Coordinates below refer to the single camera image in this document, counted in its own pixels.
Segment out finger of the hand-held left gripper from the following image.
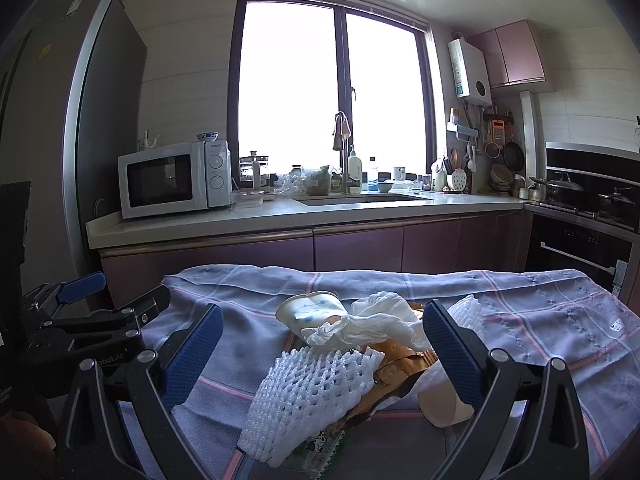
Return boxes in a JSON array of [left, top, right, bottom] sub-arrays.
[[47, 284, 172, 348], [25, 271, 107, 318]]

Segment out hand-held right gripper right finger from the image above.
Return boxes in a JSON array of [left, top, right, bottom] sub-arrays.
[[422, 299, 591, 480]]

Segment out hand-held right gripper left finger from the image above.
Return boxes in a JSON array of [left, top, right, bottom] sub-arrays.
[[54, 302, 225, 480]]

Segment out white foam fruit net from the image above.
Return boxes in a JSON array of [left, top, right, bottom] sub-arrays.
[[447, 294, 486, 346], [237, 345, 386, 468]]

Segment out tan paper cup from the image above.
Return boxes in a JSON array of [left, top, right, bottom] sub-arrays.
[[417, 360, 476, 428]]

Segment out gold foil snack wrapper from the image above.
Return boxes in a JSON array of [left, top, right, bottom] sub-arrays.
[[345, 337, 446, 423]]

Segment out white tissue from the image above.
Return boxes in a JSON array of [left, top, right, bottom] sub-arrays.
[[306, 291, 426, 352]]

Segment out green printed wrapper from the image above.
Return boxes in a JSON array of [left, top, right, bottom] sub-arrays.
[[292, 432, 348, 473]]

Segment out person's left hand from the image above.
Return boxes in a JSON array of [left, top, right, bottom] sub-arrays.
[[0, 410, 57, 467]]

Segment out grey checked cloth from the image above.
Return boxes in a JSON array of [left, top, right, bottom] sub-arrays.
[[120, 262, 640, 480]]

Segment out grey refrigerator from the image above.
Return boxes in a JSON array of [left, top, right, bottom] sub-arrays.
[[0, 0, 148, 321]]

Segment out purple kitchen base cabinets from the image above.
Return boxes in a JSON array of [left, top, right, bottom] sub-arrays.
[[99, 210, 531, 306]]

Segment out black built-in oven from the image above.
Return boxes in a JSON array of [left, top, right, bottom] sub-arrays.
[[522, 207, 638, 306]]

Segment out white stone kitchen countertop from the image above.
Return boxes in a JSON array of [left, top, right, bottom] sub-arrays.
[[86, 191, 538, 251]]

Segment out clear plastic food container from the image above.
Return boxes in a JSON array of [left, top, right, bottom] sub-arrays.
[[231, 189, 265, 208]]

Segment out white microwave oven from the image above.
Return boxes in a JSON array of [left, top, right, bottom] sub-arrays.
[[117, 140, 233, 220]]

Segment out glass jar with lid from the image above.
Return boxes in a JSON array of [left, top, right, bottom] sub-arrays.
[[239, 150, 272, 190]]

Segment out black wok with lid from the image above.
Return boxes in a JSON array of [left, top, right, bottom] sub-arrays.
[[529, 172, 585, 206]]

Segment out pile of clear plastic bags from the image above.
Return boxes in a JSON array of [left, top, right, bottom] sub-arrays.
[[274, 164, 335, 197]]

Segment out white soap pump bottle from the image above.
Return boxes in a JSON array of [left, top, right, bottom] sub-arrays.
[[348, 146, 363, 193]]

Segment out black hanging frying pan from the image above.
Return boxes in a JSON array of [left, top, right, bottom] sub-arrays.
[[502, 140, 526, 171]]

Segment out steel kitchen faucet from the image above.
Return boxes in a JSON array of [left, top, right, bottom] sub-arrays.
[[332, 111, 353, 195]]

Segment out black cooking pot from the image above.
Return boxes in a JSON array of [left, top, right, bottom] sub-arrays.
[[597, 187, 638, 221]]

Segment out dark framed kitchen window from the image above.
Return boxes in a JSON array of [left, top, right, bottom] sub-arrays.
[[231, 0, 446, 186]]

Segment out white wall water heater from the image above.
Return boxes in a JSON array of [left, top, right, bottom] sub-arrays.
[[447, 37, 493, 106]]

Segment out pink wall cabinet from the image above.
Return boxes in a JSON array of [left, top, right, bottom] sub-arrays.
[[467, 19, 547, 90]]

